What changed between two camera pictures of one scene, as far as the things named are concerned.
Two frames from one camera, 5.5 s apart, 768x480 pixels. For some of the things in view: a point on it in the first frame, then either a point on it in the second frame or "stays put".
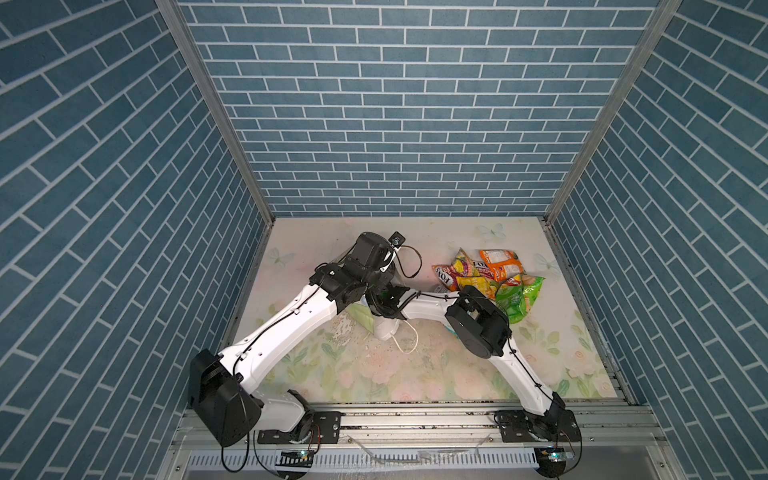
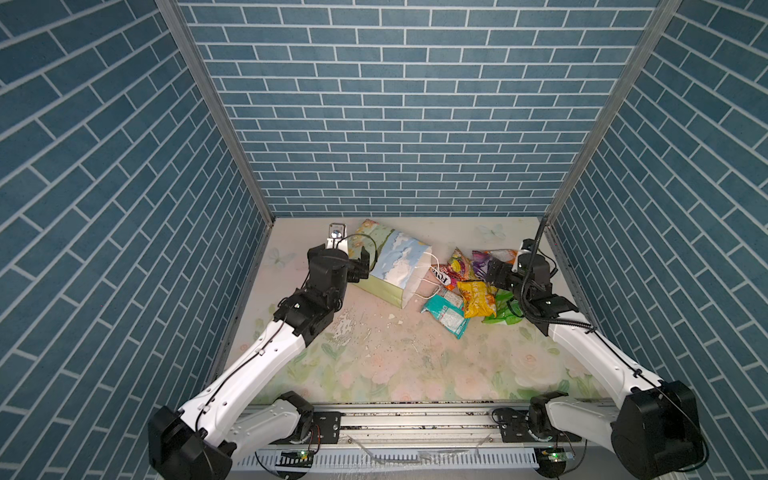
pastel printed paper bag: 384,327 → 399,264
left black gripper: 389,276 → 359,268
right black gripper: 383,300 → 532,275
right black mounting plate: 517,425 stays put
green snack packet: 517,300 stays put
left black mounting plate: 325,428 stays put
